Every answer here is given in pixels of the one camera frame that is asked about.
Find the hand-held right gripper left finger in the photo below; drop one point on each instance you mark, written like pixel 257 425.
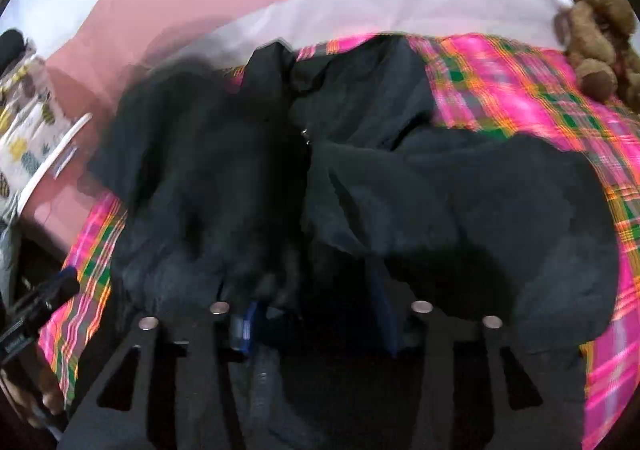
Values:
pixel 246 330

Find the pink plaid blanket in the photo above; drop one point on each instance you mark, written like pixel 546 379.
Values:
pixel 505 90

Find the person's left hand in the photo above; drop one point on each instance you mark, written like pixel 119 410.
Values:
pixel 42 392

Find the white plastic furniture edge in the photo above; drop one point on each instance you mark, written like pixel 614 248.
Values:
pixel 52 155

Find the black jacket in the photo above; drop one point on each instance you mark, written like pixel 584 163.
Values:
pixel 425 190

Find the pineapple print cloth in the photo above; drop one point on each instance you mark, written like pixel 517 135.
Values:
pixel 25 130

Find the brown teddy bear santa hat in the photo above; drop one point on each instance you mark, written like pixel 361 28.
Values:
pixel 595 30

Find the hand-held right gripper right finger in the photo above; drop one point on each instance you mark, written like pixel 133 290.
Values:
pixel 387 334

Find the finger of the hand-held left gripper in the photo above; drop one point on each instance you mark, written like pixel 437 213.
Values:
pixel 52 292

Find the black object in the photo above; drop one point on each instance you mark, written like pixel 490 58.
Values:
pixel 9 49

